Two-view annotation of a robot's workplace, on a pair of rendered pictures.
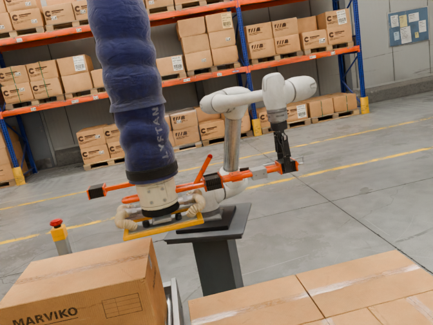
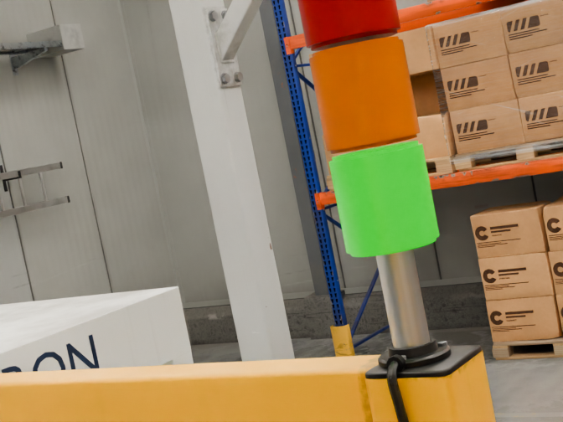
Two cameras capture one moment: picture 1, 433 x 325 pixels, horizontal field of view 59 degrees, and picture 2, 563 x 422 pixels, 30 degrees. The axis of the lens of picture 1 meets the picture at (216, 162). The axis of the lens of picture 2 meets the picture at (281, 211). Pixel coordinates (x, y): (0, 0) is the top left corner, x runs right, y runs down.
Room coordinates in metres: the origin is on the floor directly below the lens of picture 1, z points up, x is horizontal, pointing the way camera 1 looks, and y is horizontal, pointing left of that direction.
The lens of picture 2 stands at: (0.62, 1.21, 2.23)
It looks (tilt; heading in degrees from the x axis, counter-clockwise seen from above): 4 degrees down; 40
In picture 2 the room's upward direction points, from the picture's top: 11 degrees counter-clockwise
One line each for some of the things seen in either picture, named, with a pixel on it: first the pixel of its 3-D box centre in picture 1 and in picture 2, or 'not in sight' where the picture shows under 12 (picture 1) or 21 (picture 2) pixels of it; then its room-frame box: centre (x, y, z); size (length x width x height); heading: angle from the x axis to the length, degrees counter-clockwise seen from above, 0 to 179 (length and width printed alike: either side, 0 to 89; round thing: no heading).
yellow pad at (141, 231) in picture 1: (162, 222); not in sight; (1.55, 0.27, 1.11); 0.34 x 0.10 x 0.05; 97
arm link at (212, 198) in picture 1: (205, 191); not in sight; (2.39, 0.10, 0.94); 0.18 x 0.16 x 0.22; 120
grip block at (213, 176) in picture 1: (212, 181); not in sight; (1.67, 0.03, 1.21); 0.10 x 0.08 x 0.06; 7
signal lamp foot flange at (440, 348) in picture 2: not in sight; (413, 350); (1.07, 1.53, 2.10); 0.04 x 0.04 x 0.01
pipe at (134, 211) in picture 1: (160, 207); not in sight; (1.64, 0.28, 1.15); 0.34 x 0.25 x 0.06; 97
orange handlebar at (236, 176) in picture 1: (197, 177); not in sight; (1.78, 0.10, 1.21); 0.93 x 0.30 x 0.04; 97
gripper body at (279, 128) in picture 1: (279, 131); not in sight; (1.72, -0.31, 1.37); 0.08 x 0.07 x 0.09; 6
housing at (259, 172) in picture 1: (258, 173); not in sight; (1.70, -0.18, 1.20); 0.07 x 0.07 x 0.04; 7
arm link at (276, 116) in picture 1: (277, 115); not in sight; (1.72, -0.31, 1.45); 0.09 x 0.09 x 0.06
